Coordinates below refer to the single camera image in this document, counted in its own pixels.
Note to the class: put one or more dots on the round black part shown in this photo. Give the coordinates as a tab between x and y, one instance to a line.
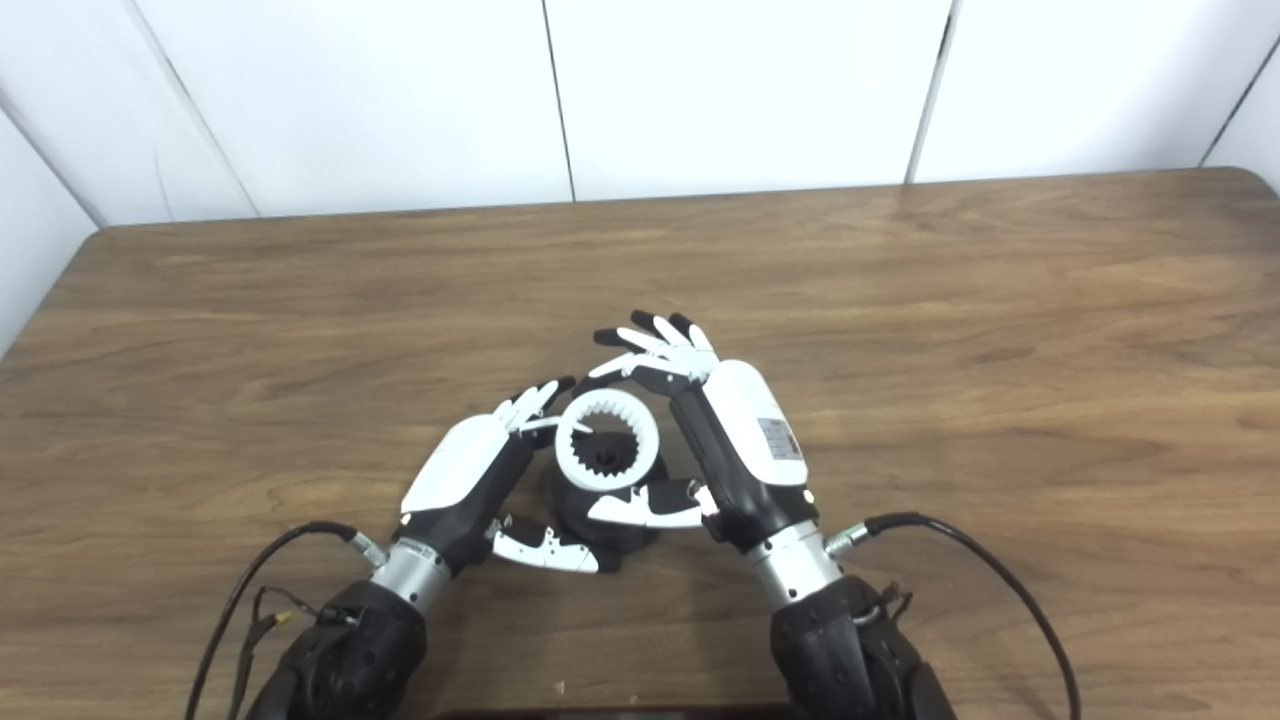
625	537

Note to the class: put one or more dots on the dark robot body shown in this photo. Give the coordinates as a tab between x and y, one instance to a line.
600	714

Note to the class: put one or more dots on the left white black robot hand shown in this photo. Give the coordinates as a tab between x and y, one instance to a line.
460	470

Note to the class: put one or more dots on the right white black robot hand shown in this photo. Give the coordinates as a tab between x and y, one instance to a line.
750	430

